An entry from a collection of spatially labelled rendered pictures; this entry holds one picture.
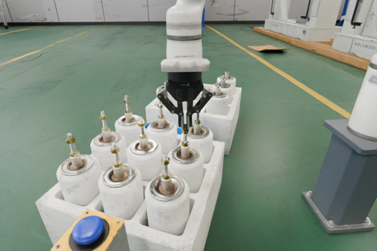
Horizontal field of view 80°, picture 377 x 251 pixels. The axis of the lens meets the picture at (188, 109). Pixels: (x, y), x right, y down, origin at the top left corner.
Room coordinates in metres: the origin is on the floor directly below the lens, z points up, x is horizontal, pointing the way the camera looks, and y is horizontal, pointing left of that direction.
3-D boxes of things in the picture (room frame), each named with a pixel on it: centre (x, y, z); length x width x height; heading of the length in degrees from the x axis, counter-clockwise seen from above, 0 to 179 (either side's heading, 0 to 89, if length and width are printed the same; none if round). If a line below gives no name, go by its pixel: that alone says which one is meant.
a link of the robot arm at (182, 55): (0.45, 0.01, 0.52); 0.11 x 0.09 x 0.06; 3
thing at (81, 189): (0.43, 0.27, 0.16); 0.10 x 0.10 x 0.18
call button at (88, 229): (0.21, 0.14, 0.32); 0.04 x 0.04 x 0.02
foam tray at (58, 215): (0.50, 0.12, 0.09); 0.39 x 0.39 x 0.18; 72
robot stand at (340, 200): (0.50, -0.47, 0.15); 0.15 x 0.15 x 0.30; 5
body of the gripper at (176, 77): (0.47, 0.01, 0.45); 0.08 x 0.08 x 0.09
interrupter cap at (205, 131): (0.58, -0.03, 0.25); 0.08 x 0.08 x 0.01
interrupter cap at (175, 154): (0.47, 0.01, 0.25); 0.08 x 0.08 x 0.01
